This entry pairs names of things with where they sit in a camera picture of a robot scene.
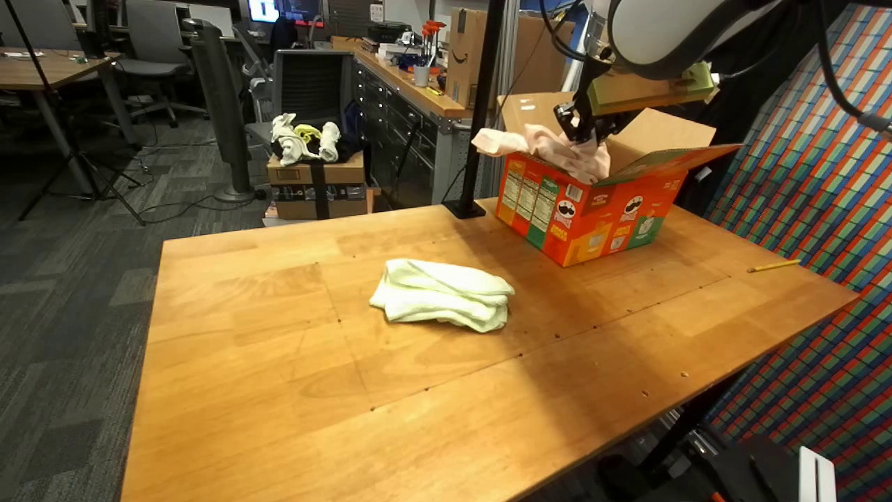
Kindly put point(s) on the grey office chair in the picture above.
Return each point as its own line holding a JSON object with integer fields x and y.
{"x": 154, "y": 37}

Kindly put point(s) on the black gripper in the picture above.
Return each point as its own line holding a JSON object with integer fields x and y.
{"x": 580, "y": 104}

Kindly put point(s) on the wooden office desk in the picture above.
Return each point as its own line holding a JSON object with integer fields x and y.
{"x": 46, "y": 68}

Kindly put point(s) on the Amazon cardboard box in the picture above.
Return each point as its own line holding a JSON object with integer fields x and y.
{"x": 464, "y": 57}

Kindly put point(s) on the wood and green camera mount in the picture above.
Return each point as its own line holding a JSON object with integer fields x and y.
{"x": 651, "y": 90}

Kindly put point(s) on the yellow pencil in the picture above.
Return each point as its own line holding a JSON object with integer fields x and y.
{"x": 774, "y": 265}

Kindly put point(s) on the black equipment under table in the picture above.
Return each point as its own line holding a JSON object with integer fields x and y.
{"x": 725, "y": 470}

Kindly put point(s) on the dark grey tall pillar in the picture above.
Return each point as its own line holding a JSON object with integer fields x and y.
{"x": 223, "y": 100}

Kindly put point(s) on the black open crate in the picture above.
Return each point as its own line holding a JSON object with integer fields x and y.
{"x": 310, "y": 86}

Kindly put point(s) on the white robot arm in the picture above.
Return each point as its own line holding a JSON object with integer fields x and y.
{"x": 671, "y": 28}

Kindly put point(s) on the black tripod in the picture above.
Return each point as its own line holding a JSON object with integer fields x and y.
{"x": 49, "y": 86}

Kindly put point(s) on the grey metal drawer cabinet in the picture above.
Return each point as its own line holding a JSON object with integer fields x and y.
{"x": 399, "y": 121}

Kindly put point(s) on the black vertical pole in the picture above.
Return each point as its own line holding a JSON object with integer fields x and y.
{"x": 483, "y": 100}

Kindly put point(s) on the orange Pringles cardboard box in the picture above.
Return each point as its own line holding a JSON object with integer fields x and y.
{"x": 595, "y": 219}

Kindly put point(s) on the small brown cardboard box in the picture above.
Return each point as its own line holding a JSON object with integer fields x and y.
{"x": 297, "y": 173}

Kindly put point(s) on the colourful woven patterned panel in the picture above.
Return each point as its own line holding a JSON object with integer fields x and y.
{"x": 838, "y": 372}

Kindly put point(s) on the light green shirt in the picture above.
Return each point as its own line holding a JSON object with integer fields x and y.
{"x": 446, "y": 295}

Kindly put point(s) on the plain brown cardboard box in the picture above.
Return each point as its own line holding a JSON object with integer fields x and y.
{"x": 533, "y": 113}

